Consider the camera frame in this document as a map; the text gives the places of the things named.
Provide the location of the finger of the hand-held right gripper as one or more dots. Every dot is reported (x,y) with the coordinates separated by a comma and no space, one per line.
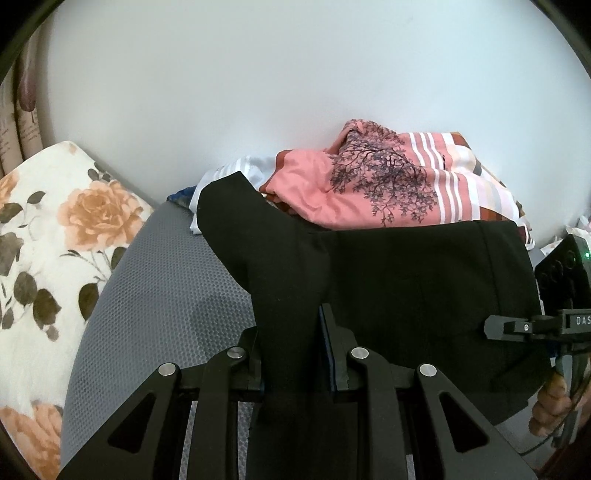
(521,326)

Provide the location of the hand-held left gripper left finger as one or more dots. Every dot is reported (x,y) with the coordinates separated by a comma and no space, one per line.
(251,360)

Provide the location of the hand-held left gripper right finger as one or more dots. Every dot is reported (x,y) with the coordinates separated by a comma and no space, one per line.
(328,341)

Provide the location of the black pants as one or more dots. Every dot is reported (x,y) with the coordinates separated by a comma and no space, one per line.
(406,286)

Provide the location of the person's right hand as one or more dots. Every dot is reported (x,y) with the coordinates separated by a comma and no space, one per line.
(549,406)

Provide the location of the white plastic bag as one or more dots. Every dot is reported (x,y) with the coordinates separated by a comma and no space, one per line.
(577,228)

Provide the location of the brown checked blanket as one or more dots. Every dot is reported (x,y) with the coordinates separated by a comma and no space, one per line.
(494,194)

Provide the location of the pink tree-print cloth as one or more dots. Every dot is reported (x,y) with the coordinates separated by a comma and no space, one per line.
(304,184)

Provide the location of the blue cloth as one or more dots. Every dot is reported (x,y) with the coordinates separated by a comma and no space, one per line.
(180,196)

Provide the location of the white striped cloth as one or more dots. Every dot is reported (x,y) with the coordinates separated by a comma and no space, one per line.
(244,168)

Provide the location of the floral pillow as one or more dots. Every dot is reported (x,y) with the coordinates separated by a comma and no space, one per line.
(55,240)

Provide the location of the floral curtain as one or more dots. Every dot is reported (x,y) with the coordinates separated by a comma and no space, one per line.
(25,115)

